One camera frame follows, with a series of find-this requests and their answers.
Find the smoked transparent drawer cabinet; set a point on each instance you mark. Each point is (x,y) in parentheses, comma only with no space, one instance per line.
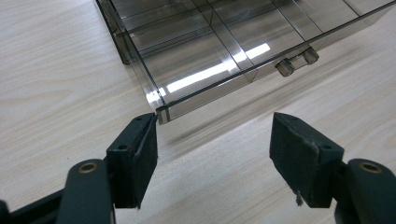
(116,34)

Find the smoked transparent plastic drawer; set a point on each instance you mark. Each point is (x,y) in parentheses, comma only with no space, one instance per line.
(199,59)

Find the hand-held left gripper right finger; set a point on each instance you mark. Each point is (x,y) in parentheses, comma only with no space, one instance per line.
(303,161)

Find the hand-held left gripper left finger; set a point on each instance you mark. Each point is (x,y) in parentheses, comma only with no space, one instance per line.
(132,168)

